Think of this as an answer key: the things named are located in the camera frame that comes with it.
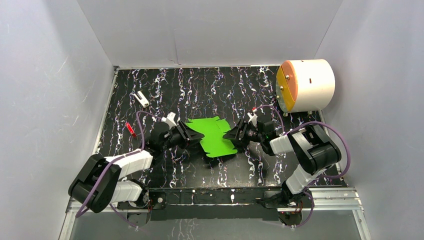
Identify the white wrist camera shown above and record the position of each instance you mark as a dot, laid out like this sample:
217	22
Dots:
252	116
170	120

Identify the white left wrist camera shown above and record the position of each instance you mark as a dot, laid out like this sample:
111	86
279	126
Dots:
170	120

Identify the white cylinder with coloured face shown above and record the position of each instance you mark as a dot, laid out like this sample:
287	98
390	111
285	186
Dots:
304	85

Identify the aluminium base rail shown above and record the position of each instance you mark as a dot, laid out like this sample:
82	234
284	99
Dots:
319	198

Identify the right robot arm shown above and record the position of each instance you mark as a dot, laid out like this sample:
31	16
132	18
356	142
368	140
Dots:
313	148

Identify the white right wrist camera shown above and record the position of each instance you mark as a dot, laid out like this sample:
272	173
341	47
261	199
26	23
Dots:
252	116

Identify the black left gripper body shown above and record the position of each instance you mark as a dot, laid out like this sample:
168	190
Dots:
184	136

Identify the small white plastic clip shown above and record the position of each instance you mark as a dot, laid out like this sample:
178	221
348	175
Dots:
143	101

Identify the small red marker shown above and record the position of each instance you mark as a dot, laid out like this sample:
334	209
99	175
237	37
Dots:
130	130

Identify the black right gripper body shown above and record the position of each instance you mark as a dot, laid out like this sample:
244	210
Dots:
252	134

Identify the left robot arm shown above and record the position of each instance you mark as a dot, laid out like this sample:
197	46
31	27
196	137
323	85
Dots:
100	181

